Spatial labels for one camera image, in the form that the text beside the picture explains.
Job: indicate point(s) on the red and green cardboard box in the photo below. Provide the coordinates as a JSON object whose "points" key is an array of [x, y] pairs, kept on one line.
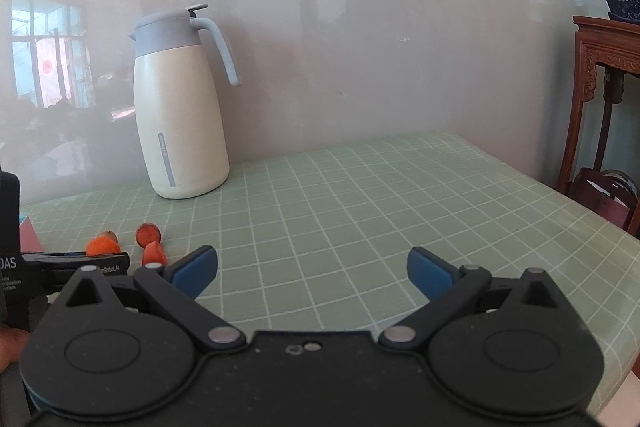
{"points": [[30, 234]]}

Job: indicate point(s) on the cream and grey thermos jug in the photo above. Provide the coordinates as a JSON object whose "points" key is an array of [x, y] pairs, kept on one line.
{"points": [[177, 117]]}

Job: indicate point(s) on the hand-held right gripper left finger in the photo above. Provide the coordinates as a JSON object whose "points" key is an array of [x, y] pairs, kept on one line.
{"points": [[192, 272]]}

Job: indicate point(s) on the dark maroon bag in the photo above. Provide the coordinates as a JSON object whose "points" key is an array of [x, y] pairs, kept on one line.
{"points": [[600, 199]]}

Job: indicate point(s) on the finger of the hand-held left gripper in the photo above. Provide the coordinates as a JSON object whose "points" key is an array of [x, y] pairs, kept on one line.
{"points": [[75, 263]]}

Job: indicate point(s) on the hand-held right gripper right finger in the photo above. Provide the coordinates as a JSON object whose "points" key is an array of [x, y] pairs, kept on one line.
{"points": [[430, 272]]}

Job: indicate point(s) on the green checked tablecloth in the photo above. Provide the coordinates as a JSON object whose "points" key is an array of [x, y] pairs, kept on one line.
{"points": [[375, 207]]}

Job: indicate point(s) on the person's left hand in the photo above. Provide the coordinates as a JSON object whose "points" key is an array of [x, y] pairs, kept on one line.
{"points": [[11, 347]]}

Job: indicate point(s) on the carved wooden plant stand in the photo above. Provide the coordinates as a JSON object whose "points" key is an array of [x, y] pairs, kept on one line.
{"points": [[605, 57]]}

